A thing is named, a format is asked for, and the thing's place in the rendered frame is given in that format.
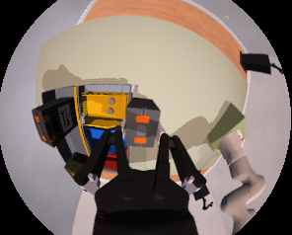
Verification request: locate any yellow bin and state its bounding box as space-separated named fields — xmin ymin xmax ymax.
xmin=82 ymin=92 xmax=129 ymax=128

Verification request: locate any blue open bin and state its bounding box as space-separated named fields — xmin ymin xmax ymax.
xmin=86 ymin=125 xmax=126 ymax=154

